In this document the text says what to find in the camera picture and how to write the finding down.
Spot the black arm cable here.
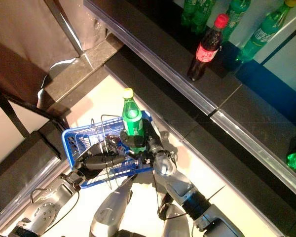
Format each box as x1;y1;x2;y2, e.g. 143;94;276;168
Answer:
29;187;81;234
151;170;188;220

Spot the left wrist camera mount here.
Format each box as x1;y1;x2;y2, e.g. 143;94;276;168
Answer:
59;172;81;191

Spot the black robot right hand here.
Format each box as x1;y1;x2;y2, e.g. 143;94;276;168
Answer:
119;118;165;162

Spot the Pepsi cola bottle blue cap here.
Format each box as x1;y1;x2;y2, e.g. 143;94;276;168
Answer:
105;136;129;153

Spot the black metal bracket bar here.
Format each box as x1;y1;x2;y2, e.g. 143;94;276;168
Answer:
0;86;62;158

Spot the clear plastic price rail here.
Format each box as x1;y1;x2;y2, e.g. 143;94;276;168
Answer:
83;0;296;198
103;65;287;237
0;155;72;233

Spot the white cable tie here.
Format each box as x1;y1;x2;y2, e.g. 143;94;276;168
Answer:
206;185;226;198

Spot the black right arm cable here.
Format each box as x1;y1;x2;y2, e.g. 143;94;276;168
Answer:
151;170;188;220

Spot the silver robot right leg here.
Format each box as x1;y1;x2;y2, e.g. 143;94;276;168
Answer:
159;194;191;237

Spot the blue plastic shopping basket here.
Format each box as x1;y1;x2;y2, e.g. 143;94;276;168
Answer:
61;110;155;189

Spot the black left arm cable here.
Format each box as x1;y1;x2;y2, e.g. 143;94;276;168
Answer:
29;187;81;234

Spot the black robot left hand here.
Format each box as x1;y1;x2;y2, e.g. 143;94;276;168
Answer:
74;143;127;179

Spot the metal shelf upright post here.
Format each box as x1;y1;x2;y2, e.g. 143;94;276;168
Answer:
44;0;84;58

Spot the Coca-Cola bottle red cap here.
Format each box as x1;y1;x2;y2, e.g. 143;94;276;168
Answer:
186;13;229;81

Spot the brown curtain panel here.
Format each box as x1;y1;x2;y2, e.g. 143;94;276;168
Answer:
0;0;108;104

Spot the dark low display base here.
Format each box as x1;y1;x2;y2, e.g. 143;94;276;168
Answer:
0;130;74;233

